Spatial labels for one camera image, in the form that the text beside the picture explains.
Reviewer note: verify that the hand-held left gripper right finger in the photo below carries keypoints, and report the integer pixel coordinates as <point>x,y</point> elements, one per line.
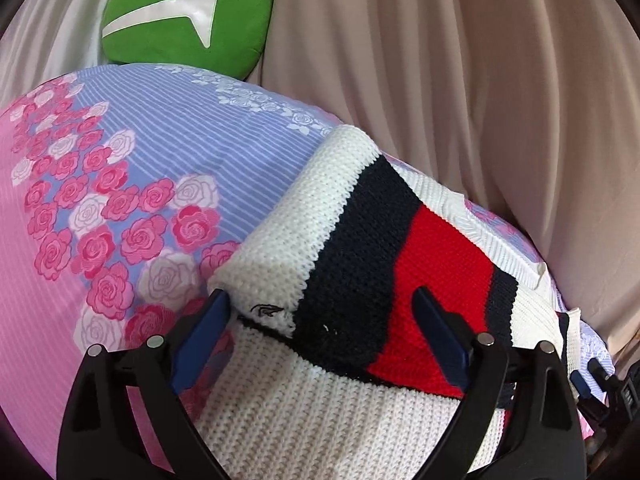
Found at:
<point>442,332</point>

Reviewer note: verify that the pink and blue floral bedsheet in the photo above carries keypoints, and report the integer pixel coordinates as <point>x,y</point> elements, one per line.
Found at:
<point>125,170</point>

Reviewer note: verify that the beige curtain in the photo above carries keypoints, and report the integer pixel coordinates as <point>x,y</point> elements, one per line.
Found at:
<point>450,70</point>

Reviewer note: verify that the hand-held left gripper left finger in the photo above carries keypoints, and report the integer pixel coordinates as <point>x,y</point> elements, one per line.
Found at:
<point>197,340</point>

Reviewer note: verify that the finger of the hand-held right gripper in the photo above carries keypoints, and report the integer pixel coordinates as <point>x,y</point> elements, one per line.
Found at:
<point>600,372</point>
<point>580,385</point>

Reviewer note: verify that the white knit sweater with stripes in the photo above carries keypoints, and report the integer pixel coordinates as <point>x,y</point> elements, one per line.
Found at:
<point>320,240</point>

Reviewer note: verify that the white curtain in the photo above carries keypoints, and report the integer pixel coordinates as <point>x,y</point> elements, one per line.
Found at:
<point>55,25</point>

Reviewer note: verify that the green pillow with white mark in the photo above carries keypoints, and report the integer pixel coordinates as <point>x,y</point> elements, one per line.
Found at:
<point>175,30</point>

